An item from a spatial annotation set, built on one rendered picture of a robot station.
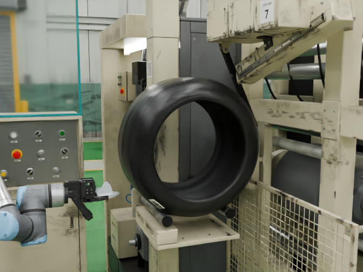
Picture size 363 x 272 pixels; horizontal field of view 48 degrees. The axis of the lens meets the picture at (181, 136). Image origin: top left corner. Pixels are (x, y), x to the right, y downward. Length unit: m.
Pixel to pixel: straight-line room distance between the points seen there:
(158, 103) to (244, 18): 0.48
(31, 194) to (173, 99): 0.63
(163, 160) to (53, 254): 0.84
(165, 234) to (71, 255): 0.87
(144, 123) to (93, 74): 9.24
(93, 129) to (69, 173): 8.45
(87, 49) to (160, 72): 8.88
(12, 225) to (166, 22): 1.11
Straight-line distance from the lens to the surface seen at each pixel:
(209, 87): 1.59
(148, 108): 1.53
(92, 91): 10.66
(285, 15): 1.48
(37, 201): 1.58
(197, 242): 1.71
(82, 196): 1.60
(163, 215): 1.65
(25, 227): 1.48
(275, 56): 1.71
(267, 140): 2.12
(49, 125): 2.26
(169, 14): 1.96
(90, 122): 10.71
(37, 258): 2.39
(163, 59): 1.92
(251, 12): 1.62
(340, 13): 1.49
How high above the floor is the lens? 1.45
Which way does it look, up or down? 8 degrees down
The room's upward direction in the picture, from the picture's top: straight up
